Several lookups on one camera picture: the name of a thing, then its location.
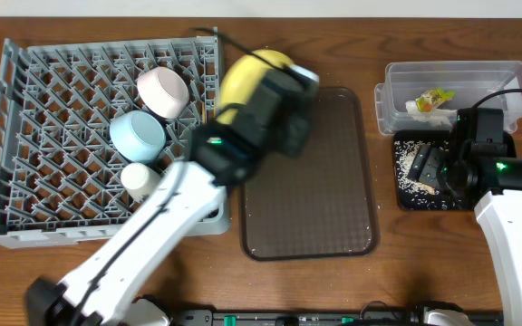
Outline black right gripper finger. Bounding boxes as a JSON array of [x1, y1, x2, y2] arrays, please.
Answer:
[[419, 147, 447, 189], [407, 144, 432, 184]]

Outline rice and food scraps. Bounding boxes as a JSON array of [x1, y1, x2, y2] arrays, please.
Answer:
[[393, 140, 456, 211]]

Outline white tissue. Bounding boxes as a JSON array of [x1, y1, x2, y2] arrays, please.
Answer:
[[405, 101, 457, 127]]

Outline yellow plate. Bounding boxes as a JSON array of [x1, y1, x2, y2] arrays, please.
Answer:
[[217, 55, 271, 125]]

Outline green snack wrapper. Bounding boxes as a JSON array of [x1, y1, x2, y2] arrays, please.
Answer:
[[415, 88, 456, 113]]

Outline pink bowl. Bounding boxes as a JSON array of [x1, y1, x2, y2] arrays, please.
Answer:
[[137, 67, 189, 119]]

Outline light blue bowl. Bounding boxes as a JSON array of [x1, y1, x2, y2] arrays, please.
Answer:
[[109, 110, 166, 163]]

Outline white cup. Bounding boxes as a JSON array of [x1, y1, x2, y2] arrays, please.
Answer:
[[121, 163, 161, 203]]

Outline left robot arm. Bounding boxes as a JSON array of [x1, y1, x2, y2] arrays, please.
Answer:
[[24, 64, 319, 325]]

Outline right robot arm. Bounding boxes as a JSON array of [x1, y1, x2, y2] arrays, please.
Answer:
[[416, 108, 522, 325]]

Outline black waste tray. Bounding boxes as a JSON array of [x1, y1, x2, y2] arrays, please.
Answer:
[[393, 129, 522, 210]]

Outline grey dishwasher rack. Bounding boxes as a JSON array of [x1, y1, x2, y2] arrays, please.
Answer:
[[0, 35, 224, 249]]

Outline clear plastic bin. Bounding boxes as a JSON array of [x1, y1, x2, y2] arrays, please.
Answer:
[[374, 61, 522, 136]]

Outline dark brown serving tray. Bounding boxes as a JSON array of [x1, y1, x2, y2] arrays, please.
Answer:
[[240, 87, 379, 262]]

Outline black rail at table edge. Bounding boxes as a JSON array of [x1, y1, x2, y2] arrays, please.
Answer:
[[120, 296, 505, 326]]

